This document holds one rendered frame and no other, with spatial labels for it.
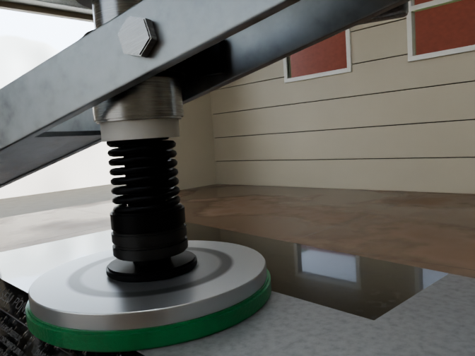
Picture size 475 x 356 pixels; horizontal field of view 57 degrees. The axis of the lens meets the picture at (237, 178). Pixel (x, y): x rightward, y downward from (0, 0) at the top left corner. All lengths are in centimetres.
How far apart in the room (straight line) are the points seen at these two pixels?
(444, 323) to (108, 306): 24
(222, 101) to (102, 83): 886
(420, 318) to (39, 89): 35
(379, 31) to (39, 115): 691
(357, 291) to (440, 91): 638
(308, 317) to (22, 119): 29
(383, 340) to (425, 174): 654
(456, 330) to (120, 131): 30
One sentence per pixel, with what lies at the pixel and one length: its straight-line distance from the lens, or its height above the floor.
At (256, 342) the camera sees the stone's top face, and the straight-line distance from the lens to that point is 33.
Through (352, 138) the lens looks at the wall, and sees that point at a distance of 732.
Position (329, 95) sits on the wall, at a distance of 755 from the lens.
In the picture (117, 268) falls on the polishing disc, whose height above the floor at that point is 86.
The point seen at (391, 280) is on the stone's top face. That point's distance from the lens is 45.
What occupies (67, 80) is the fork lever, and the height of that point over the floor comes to 102.
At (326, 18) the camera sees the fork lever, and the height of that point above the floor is 106.
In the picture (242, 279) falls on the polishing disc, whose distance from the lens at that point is 37.
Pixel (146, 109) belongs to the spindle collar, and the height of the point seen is 99.
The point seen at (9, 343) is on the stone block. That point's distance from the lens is 48.
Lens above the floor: 97
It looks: 5 degrees down
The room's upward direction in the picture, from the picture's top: 4 degrees counter-clockwise
